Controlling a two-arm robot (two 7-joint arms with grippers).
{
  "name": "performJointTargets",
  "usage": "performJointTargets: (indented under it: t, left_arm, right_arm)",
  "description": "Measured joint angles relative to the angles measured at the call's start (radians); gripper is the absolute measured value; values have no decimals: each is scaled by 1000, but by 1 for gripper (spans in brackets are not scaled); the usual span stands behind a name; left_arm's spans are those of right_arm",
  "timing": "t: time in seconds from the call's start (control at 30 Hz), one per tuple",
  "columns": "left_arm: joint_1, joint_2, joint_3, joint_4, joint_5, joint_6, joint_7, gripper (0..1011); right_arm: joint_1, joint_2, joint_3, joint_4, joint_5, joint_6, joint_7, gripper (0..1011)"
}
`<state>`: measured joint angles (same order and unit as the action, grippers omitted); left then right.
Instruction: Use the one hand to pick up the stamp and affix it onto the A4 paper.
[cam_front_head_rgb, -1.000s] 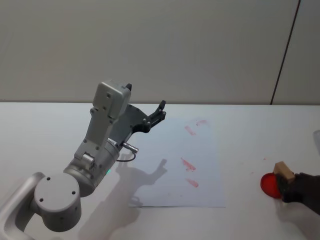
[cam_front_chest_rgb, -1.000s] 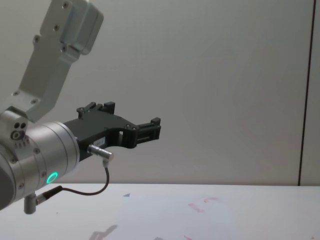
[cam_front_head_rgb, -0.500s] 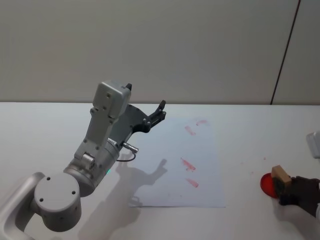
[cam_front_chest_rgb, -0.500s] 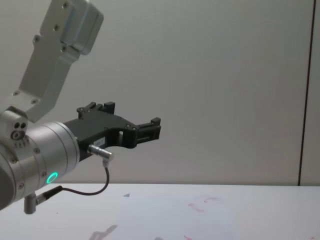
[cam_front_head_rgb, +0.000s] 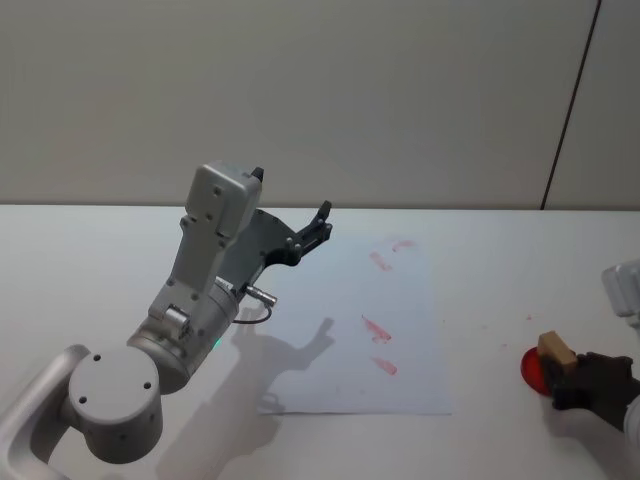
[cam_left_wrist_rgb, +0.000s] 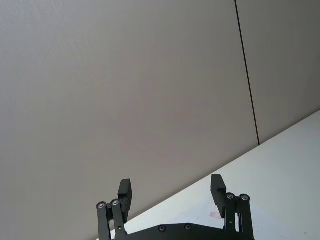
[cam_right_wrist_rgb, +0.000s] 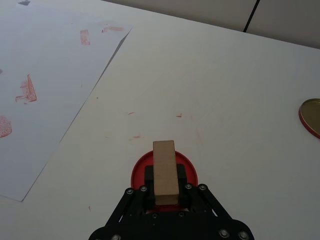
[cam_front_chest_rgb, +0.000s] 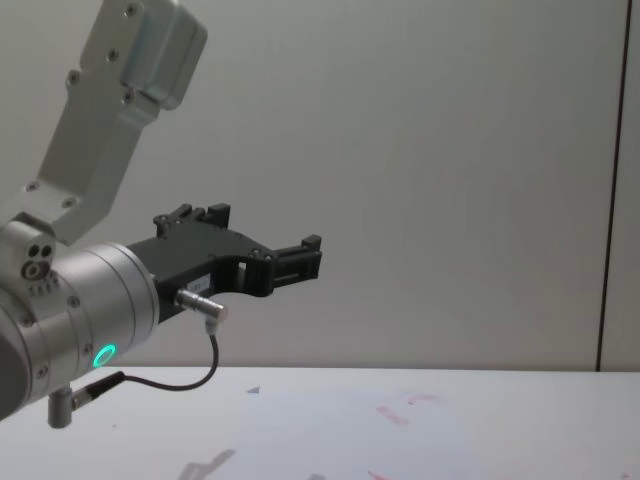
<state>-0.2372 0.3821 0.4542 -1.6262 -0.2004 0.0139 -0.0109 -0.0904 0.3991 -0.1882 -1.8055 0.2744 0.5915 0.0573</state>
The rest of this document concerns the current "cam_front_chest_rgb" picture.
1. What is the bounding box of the thin dark gripper cable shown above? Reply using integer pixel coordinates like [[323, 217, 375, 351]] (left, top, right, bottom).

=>
[[47, 288, 232, 430]]

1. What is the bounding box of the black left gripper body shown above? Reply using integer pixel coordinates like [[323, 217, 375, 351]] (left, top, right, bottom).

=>
[[124, 225, 275, 322]]

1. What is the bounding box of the white table cloth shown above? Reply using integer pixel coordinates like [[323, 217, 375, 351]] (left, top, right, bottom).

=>
[[0, 367, 640, 480]]

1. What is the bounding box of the white curtain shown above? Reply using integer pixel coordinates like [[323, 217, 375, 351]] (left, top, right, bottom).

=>
[[89, 0, 640, 374]]

